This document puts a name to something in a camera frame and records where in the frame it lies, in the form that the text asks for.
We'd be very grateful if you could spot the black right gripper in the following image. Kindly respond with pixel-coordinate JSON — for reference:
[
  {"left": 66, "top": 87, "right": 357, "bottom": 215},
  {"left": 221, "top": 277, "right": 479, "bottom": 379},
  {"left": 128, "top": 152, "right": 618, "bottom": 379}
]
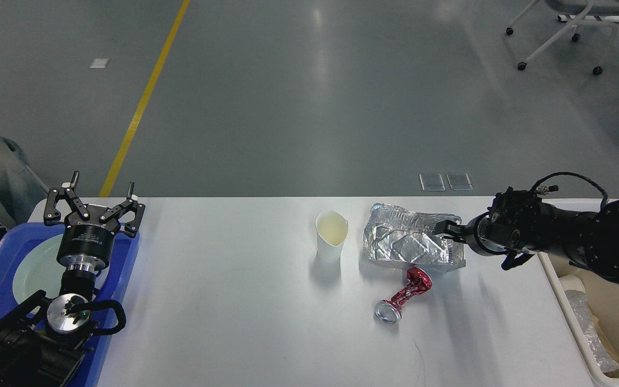
[{"left": 433, "top": 212, "right": 495, "bottom": 256}]

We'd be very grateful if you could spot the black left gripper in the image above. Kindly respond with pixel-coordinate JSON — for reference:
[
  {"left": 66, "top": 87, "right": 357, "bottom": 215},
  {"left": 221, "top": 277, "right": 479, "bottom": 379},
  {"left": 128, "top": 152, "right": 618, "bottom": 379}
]
[{"left": 43, "top": 172, "right": 145, "bottom": 272}]

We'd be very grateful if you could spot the aluminium foil tray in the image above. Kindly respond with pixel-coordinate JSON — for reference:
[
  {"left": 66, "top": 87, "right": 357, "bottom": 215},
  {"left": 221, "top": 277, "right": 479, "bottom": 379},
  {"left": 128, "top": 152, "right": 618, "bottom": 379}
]
[{"left": 363, "top": 203, "right": 466, "bottom": 274}]

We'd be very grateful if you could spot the mint green plate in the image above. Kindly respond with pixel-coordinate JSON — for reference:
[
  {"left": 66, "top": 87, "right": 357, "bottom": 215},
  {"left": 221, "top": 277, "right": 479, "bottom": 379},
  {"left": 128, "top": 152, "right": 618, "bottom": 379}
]
[{"left": 12, "top": 235, "right": 109, "bottom": 304}]

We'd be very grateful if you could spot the crushed red can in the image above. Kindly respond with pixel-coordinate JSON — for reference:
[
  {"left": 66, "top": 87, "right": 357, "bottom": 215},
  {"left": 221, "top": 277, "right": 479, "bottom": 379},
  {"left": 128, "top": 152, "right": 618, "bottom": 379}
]
[{"left": 374, "top": 267, "right": 433, "bottom": 324}]

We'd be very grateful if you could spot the white paper cup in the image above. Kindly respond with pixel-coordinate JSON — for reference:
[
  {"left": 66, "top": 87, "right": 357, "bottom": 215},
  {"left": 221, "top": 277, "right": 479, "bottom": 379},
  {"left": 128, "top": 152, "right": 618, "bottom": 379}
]
[{"left": 315, "top": 211, "right": 349, "bottom": 262}]

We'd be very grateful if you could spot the aluminium foil sheet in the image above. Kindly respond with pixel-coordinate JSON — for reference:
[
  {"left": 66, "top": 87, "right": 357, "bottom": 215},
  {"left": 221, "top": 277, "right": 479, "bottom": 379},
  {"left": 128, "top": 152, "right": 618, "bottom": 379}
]
[{"left": 564, "top": 289, "right": 619, "bottom": 373}]

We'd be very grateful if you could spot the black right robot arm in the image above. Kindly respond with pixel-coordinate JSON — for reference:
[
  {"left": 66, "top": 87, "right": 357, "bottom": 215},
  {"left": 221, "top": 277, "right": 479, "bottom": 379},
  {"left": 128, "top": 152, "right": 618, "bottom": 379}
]
[{"left": 433, "top": 174, "right": 619, "bottom": 285}]

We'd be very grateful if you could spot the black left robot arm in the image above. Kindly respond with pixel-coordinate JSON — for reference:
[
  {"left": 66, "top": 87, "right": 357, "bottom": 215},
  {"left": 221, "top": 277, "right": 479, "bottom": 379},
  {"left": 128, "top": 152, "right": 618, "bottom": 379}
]
[{"left": 0, "top": 171, "right": 146, "bottom": 386}]

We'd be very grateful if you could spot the blue plastic tray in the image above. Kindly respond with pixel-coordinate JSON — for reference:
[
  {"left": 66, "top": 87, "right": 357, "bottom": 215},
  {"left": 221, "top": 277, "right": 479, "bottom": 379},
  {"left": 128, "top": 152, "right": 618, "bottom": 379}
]
[{"left": 0, "top": 223, "right": 140, "bottom": 318}]

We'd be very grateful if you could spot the white cup in bin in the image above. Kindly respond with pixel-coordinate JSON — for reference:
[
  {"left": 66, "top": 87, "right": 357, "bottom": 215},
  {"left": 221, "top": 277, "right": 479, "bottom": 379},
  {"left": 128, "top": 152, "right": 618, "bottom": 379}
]
[{"left": 558, "top": 275, "right": 586, "bottom": 292}]

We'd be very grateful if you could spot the white table foot bar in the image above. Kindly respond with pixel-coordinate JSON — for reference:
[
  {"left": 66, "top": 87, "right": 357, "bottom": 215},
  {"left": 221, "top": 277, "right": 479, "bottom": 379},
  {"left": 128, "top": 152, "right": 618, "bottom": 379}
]
[{"left": 557, "top": 15, "right": 619, "bottom": 24}]

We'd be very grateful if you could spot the white office chair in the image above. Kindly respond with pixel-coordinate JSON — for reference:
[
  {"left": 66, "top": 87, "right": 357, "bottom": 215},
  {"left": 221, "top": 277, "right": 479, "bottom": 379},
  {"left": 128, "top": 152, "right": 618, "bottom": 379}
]
[{"left": 516, "top": 1, "right": 619, "bottom": 76}]

